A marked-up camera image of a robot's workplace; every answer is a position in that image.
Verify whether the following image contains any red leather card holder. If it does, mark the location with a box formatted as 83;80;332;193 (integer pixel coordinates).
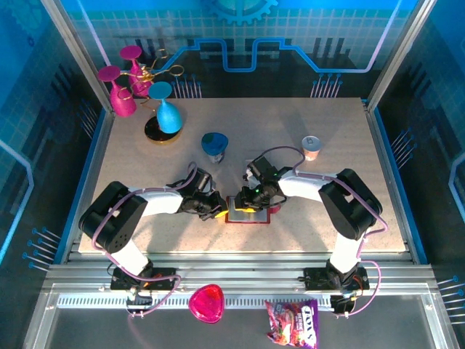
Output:
224;196;281;225

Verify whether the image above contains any clear acrylic tiered card stand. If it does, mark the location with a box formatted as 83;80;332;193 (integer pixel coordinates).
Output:
241;158;255;188

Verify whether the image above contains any blue bowl-shaped cup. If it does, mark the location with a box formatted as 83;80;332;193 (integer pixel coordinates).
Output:
201;132;230;156

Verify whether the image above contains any pink silver-topped can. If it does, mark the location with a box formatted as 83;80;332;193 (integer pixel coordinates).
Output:
301;135;323;161

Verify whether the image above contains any blue plastic goblet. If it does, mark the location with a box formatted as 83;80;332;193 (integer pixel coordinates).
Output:
147;81;184;135

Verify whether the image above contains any pink heart-shaped dish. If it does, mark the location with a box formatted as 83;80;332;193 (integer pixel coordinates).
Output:
187;284;225;324

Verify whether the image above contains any small black adapter box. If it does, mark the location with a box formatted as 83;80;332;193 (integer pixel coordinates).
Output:
125;289;154;310
329;294;357;316

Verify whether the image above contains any purple snack bag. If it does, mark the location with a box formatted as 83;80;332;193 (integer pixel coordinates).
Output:
264;298;320;349

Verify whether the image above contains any pink plastic goblet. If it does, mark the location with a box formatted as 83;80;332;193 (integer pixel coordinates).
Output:
97;65;137;119

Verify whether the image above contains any aluminium mounting rail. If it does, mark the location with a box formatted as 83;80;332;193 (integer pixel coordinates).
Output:
43;264;437;290

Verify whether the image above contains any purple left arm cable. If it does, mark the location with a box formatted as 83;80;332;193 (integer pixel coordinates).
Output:
90;161;199;319

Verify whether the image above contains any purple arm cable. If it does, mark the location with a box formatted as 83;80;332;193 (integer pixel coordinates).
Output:
90;161;199;319
259;145;389;319

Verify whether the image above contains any gold wire glass rack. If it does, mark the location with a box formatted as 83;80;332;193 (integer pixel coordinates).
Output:
119;49;185;146

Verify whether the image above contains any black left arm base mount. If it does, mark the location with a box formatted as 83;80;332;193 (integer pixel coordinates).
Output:
110;267;179;292

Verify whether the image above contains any white slotted cable duct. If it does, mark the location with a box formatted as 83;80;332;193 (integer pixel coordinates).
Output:
56;293;333;310

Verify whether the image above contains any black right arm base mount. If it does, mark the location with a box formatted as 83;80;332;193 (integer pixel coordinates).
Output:
303;266;371;292

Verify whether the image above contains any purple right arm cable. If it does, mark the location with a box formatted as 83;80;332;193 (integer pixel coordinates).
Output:
259;145;389;319

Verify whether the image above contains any aluminium frame post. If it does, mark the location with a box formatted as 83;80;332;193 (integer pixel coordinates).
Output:
40;0;116;114
364;0;440;110

